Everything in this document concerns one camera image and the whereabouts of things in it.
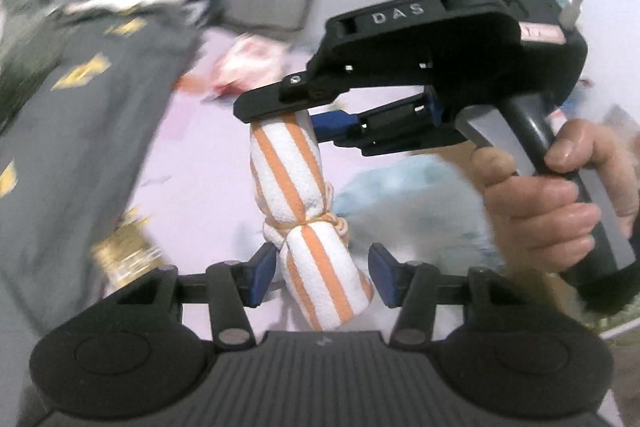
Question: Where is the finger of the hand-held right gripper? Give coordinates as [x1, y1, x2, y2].
[309, 90, 443, 148]
[233, 73, 352, 124]

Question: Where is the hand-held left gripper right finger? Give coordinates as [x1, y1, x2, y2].
[368, 243, 531, 350]

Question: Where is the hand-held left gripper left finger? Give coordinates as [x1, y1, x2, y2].
[116, 243, 278, 351]

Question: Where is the pink bubble wrap bag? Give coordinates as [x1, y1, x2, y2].
[176, 35, 291, 104]

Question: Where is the orange striped white towel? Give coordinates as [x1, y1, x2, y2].
[249, 111, 376, 332]

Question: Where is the person's right hand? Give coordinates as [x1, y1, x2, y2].
[470, 119, 640, 279]

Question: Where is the light blue cloth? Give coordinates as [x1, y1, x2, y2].
[332, 155, 504, 272]

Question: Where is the grey blanket with yellow print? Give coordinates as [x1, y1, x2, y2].
[0, 2, 206, 358]

